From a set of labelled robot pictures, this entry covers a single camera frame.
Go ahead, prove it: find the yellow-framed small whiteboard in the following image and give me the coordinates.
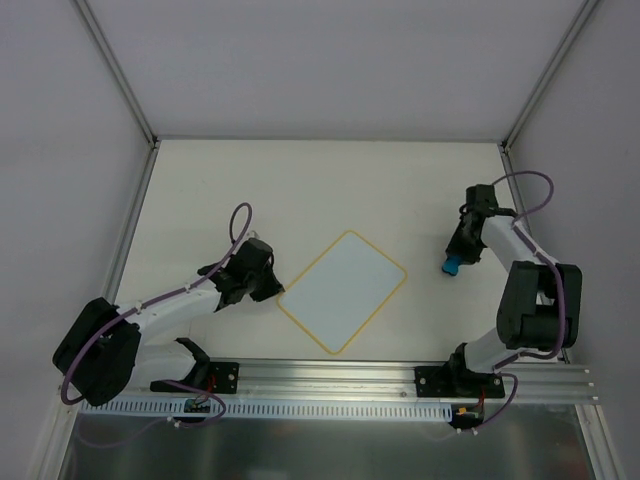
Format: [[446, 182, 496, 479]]
[[277, 230, 408, 355]]

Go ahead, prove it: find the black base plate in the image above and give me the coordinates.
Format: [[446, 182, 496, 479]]
[[205, 361, 240, 395], [414, 364, 505, 399]]

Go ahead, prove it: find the front aluminium mounting rail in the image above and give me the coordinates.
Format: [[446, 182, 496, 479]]
[[60, 358, 599, 405]]

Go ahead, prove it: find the left aluminium corner post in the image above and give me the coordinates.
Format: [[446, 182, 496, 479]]
[[70, 0, 158, 148]]

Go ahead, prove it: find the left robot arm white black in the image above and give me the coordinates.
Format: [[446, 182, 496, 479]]
[[52, 238, 284, 406]]

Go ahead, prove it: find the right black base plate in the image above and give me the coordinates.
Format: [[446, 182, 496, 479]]
[[414, 364, 505, 399]]

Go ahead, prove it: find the blue bone-shaped eraser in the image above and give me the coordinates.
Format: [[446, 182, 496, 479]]
[[441, 256, 462, 277]]

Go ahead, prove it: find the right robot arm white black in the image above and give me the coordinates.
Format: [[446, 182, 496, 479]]
[[442, 209, 582, 398]]

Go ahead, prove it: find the right aluminium corner post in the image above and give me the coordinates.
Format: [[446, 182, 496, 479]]
[[500, 0, 601, 153]]

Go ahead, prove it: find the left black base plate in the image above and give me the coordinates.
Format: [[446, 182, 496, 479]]
[[205, 361, 240, 395]]

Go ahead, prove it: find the right small circuit board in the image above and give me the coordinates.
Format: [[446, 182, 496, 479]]
[[453, 403, 485, 422]]

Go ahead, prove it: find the aluminium corner post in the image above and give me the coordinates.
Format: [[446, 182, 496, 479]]
[[70, 0, 158, 148], [500, 0, 601, 153]]

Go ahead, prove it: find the left green circuit board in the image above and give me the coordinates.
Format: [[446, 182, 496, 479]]
[[183, 397, 211, 414]]

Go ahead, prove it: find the white slotted cable duct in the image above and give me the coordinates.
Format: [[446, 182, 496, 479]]
[[81, 396, 453, 423]]

